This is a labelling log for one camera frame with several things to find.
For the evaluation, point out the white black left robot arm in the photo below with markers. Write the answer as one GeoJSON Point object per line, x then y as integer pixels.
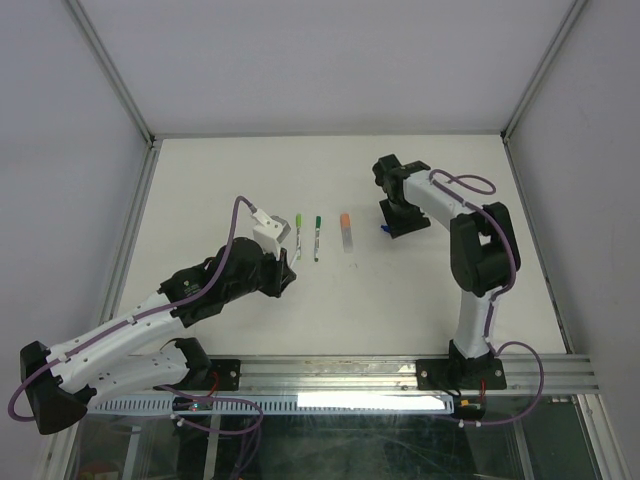
{"type": "Point", "coordinates": [147, 346]}

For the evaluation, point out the small circuit board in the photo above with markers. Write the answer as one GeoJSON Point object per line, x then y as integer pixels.
{"type": "Point", "coordinates": [469, 409]}
{"type": "Point", "coordinates": [183, 404]}

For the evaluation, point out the small circuit board right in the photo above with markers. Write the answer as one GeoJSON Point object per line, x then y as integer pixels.
{"type": "Point", "coordinates": [469, 409]}

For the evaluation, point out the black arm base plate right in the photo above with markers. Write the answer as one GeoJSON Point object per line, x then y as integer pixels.
{"type": "Point", "coordinates": [452, 375]}

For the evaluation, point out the white pen green end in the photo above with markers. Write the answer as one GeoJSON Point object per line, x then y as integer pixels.
{"type": "Point", "coordinates": [317, 234]}

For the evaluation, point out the white slotted cable duct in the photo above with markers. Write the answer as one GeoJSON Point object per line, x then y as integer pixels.
{"type": "Point", "coordinates": [322, 403]}

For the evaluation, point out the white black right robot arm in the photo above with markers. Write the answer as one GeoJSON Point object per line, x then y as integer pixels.
{"type": "Point", "coordinates": [484, 260]}

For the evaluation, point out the orange capped grey highlighter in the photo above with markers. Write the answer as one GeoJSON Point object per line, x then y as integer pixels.
{"type": "Point", "coordinates": [346, 232]}

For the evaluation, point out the right aluminium frame post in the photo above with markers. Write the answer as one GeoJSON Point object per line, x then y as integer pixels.
{"type": "Point", "coordinates": [565, 28]}

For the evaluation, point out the small circuit board left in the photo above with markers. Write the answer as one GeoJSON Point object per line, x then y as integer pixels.
{"type": "Point", "coordinates": [183, 404]}

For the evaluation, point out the silver pen lime end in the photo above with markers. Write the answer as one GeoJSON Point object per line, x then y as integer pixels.
{"type": "Point", "coordinates": [298, 224]}

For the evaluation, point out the white pen blue tip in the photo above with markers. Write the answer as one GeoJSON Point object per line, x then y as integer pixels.
{"type": "Point", "coordinates": [293, 258]}

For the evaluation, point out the left aluminium frame post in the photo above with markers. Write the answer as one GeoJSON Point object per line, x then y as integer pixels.
{"type": "Point", "coordinates": [88, 31]}

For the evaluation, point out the aluminium frame post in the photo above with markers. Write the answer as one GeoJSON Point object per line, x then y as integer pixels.
{"type": "Point", "coordinates": [565, 28]}
{"type": "Point", "coordinates": [88, 31]}

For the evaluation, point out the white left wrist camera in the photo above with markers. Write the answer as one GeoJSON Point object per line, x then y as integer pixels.
{"type": "Point", "coordinates": [269, 232]}

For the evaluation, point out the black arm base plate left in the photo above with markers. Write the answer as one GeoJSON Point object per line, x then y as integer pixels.
{"type": "Point", "coordinates": [222, 374]}

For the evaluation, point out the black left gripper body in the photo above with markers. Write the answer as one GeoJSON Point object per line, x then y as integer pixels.
{"type": "Point", "coordinates": [267, 275]}

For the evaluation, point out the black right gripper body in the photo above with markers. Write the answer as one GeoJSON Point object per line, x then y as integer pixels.
{"type": "Point", "coordinates": [402, 217]}

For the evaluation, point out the aluminium table edge rail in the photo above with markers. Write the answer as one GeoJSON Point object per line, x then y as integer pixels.
{"type": "Point", "coordinates": [553, 374]}

